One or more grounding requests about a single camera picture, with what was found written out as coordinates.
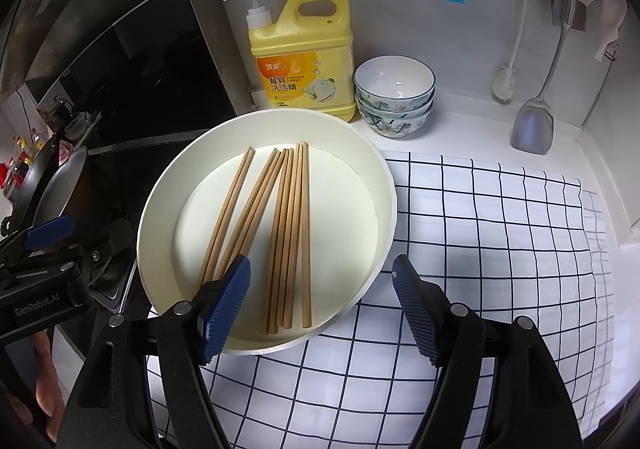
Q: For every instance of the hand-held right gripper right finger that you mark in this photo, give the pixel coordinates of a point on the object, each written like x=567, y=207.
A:
x=415, y=309

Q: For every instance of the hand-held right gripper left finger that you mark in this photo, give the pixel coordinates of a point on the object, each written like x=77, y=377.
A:
x=225, y=309

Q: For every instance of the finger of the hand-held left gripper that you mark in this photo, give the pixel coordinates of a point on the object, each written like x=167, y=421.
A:
x=107, y=239
x=50, y=231

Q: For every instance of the group of wooden chopsticks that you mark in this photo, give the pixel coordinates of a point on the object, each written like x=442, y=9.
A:
x=305, y=229

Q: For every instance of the white round tray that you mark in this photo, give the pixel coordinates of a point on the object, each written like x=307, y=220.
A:
x=340, y=209

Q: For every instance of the person's left forearm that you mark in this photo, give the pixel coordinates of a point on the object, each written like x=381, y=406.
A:
x=44, y=379

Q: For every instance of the dark cooking pan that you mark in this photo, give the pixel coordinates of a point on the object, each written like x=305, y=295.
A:
x=60, y=189

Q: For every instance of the white checked cloth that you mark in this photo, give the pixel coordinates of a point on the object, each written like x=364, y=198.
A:
x=475, y=254

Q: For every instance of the cluster of seasoning bottles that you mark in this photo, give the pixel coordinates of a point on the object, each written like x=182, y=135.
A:
x=22, y=154

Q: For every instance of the white floral bowl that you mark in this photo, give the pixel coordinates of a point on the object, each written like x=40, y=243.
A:
x=395, y=76
x=395, y=126
x=425, y=106

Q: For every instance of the black range hood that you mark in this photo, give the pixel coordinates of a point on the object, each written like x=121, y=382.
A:
x=125, y=54

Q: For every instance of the metal spatula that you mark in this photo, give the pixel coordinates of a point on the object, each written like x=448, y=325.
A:
x=532, y=129

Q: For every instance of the white dish brush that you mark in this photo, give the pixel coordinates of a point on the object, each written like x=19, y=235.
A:
x=502, y=86

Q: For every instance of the yellow dish soap bottle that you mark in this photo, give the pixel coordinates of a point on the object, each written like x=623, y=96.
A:
x=300, y=54

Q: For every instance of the pink hanging cloth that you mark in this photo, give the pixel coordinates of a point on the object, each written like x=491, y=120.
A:
x=607, y=9

